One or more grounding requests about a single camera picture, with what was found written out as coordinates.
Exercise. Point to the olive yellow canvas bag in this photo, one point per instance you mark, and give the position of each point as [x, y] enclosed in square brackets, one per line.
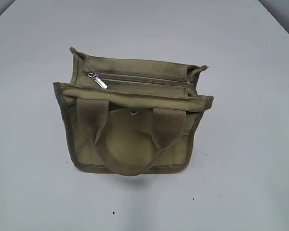
[143, 123]

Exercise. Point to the silver metal zipper pull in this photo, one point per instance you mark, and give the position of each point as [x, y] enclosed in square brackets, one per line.
[97, 79]

